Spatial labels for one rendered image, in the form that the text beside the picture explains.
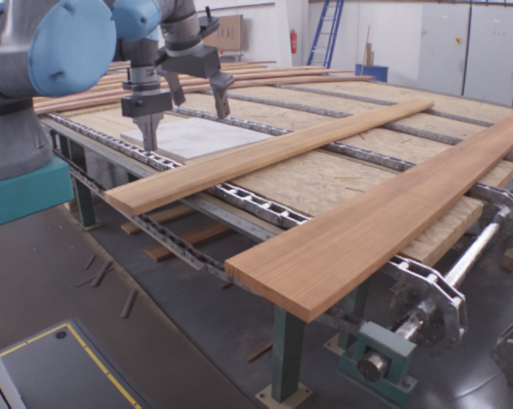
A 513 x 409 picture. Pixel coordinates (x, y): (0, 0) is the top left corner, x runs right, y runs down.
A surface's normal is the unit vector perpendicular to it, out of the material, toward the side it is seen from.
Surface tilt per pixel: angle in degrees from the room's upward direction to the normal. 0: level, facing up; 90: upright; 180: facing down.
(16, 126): 73
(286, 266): 0
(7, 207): 90
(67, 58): 98
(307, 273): 0
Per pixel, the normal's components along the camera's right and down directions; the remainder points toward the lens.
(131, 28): -0.29, 0.73
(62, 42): 0.93, 0.26
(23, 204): 0.73, 0.28
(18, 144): 0.77, -0.04
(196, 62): -0.58, 0.65
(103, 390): 0.00, -0.91
